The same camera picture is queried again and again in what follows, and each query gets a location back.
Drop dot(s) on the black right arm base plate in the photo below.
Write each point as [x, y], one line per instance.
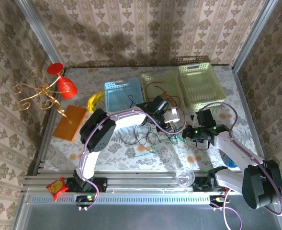
[199, 185]

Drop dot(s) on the grey metal tray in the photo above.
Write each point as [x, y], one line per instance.
[143, 215]

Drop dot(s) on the aluminium frame rail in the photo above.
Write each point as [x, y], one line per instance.
[143, 180]

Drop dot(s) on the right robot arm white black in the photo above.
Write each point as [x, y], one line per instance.
[260, 184]

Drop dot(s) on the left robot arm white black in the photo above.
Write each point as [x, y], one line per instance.
[98, 130]

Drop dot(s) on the red plastic wine glass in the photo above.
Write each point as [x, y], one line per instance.
[66, 87]

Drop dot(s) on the red snack packet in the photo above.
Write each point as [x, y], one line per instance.
[56, 188]

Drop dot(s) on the clear plastic cup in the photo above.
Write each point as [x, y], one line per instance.
[185, 177]

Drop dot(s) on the small blue object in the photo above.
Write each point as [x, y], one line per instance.
[230, 163]

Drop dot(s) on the yellow banana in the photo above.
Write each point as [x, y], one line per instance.
[95, 100]

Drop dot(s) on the aluminium frame post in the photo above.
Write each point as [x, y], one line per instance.
[39, 33]
[253, 33]

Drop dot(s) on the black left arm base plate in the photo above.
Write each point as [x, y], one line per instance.
[102, 183]

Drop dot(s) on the orange rectangular board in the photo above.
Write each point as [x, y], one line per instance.
[69, 122]

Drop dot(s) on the floral tablecloth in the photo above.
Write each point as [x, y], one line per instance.
[131, 163]

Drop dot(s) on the blue plastic basket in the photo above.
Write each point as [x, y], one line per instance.
[121, 94]

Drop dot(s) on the yellow-green plastic basket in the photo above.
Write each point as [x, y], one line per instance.
[160, 83]
[201, 83]

